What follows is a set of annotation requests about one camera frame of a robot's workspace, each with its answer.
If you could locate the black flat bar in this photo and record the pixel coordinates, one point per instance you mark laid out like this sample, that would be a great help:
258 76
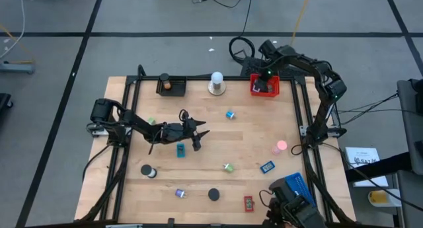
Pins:
380 167

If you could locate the green white USB charger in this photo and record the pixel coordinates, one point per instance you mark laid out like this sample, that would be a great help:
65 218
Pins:
229 168
151 121

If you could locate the black plastic basket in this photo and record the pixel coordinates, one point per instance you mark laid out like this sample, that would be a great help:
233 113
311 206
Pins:
178 87

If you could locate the black hourglass blue sand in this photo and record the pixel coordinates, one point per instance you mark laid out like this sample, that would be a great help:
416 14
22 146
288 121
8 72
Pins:
213 194

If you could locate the teal digital timer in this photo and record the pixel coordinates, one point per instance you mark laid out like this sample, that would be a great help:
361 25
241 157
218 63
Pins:
180 150

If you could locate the red digital timer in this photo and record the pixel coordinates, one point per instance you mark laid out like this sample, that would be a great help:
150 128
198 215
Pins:
248 204

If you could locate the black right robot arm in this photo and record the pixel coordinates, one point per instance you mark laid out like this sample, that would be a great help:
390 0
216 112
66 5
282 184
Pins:
330 89

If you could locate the brass lamp white bulb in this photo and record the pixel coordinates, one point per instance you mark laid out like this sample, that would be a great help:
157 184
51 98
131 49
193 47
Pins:
217 77

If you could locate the grey equipment cart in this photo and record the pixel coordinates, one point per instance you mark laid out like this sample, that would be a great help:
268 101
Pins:
409 129

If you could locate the black hourglass white sand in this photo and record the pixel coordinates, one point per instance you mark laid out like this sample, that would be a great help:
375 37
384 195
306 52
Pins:
146 170

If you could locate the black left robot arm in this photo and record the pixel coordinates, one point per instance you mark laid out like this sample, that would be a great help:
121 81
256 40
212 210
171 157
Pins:
138 124

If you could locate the grey stand base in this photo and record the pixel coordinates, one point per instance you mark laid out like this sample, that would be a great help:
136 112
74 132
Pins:
16 67

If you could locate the black floor item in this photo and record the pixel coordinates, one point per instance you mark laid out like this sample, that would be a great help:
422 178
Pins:
5 100

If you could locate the red plastic basket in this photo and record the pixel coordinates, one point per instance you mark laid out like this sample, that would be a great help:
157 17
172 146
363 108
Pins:
264 94

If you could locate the grey digital timer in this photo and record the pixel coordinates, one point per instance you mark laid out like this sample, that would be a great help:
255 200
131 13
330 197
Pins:
270 88

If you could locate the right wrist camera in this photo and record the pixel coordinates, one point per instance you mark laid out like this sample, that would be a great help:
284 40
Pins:
267 49

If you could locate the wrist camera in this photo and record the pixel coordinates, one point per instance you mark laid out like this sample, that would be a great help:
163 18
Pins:
267 49
189 125

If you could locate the black hourglass orange sand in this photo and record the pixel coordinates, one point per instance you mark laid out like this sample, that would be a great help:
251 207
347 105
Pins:
164 77

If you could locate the blue digital timer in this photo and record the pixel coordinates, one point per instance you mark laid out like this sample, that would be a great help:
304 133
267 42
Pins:
267 167

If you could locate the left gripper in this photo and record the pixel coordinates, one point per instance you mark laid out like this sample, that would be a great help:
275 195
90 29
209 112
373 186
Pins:
172 133

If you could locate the blue plastic basket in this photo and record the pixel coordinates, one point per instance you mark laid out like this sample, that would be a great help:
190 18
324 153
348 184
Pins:
302 185

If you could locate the pink hourglass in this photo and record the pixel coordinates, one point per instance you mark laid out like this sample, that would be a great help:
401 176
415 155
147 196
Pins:
282 144

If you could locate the yellow and white device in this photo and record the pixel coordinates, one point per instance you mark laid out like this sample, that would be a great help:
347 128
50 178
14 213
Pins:
380 197

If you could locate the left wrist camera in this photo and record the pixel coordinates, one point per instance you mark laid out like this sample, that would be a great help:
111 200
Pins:
189 125

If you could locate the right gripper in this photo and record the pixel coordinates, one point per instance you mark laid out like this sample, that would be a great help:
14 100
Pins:
266 79

